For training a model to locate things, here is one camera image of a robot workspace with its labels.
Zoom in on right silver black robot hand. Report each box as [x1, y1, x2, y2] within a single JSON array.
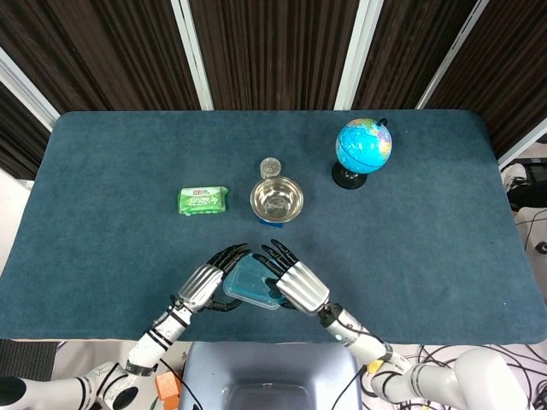
[[251, 238, 331, 317]]

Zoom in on stainless steel bowl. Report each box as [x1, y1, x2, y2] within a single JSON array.
[[250, 178, 305, 224]]

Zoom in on grey blue robot torso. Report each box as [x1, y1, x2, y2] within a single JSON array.
[[179, 341, 363, 410]]

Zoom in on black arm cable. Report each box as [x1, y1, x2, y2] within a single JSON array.
[[160, 358, 200, 410]]

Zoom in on dark blue table cloth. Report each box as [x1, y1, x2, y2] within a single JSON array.
[[0, 109, 547, 346]]

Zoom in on black equipment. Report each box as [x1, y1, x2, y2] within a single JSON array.
[[506, 157, 547, 210]]

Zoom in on orange wooden block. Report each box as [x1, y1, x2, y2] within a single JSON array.
[[154, 370, 183, 410]]

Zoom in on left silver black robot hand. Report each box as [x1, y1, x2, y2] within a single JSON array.
[[177, 242, 251, 315]]

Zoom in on clear blue plastic container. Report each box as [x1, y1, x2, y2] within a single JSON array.
[[221, 252, 285, 311]]

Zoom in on green wet wipes pack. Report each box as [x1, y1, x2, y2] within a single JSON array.
[[177, 185, 231, 217]]

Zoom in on black ribbed floor mat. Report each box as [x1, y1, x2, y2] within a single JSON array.
[[0, 339, 59, 381]]

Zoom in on blue globe black stand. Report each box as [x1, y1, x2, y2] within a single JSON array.
[[331, 117, 393, 189]]

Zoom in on black floor cables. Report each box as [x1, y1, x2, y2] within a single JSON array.
[[332, 341, 547, 410]]

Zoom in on white partition frame post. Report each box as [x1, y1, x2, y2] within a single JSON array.
[[0, 46, 61, 132], [332, 0, 385, 111], [170, 0, 215, 111], [416, 0, 491, 110]]

